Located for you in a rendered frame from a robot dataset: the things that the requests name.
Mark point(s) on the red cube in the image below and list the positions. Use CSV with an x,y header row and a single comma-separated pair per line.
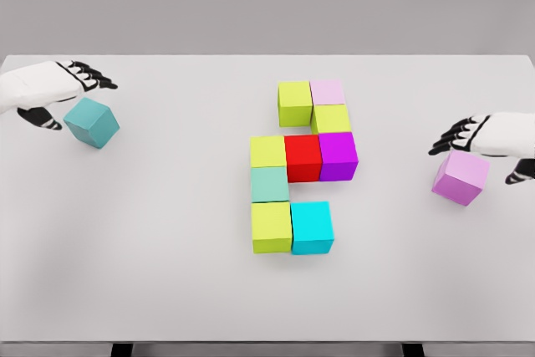
x,y
303,158

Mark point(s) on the pale pink cube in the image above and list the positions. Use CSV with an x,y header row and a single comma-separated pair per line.
x,y
328,91

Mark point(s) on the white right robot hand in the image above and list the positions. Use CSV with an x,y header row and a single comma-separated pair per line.
x,y
503,135

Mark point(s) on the cyan cube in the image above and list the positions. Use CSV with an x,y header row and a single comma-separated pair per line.
x,y
311,227

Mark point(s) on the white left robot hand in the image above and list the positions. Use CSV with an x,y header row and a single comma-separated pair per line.
x,y
42,83

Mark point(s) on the purple cube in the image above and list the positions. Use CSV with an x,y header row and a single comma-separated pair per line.
x,y
339,156

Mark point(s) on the orchid pink cube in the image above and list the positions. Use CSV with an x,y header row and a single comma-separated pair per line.
x,y
462,177

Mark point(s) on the teal cube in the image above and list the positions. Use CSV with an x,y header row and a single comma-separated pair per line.
x,y
90,123

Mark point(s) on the yellow-green cube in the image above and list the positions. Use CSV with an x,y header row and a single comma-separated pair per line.
x,y
294,102
271,227
267,151
332,119

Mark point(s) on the mint green cube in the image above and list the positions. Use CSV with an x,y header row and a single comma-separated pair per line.
x,y
269,183

